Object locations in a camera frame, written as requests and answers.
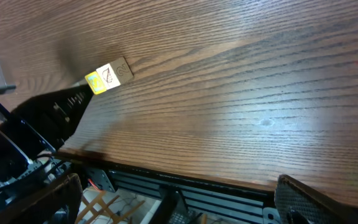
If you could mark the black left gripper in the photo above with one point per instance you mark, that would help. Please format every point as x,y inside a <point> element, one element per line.
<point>54,117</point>

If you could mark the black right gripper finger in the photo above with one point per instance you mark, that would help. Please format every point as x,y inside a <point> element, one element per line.
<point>298,203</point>

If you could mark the red Y leaf block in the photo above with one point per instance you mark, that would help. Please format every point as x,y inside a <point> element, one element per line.
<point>115,73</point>

